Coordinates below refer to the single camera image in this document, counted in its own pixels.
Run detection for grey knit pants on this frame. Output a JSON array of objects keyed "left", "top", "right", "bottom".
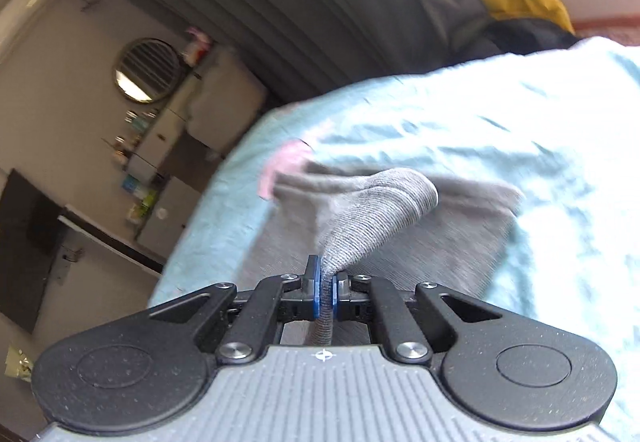
[{"left": 236, "top": 165, "right": 522, "bottom": 346}]

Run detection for white drawer cabinet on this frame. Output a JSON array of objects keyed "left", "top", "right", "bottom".
[{"left": 136, "top": 178, "right": 202, "bottom": 259}]

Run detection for cream upholstered chair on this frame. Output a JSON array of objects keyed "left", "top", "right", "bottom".
[{"left": 186, "top": 46, "right": 268, "bottom": 155}]

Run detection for white vanity desk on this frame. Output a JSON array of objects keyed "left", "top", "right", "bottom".
[{"left": 126, "top": 74, "right": 208, "bottom": 188}]

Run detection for light blue printed bedsheet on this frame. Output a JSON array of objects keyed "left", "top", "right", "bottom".
[{"left": 151, "top": 38, "right": 639, "bottom": 441}]

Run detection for white air conditioner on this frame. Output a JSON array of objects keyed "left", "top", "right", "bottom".
[{"left": 0, "top": 0, "right": 55, "bottom": 61}]

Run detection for round wall mirror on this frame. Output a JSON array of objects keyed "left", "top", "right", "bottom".
[{"left": 113, "top": 38, "right": 184, "bottom": 105}]

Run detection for black wall television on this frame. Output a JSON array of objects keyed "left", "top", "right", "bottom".
[{"left": 0, "top": 169, "right": 63, "bottom": 332}]

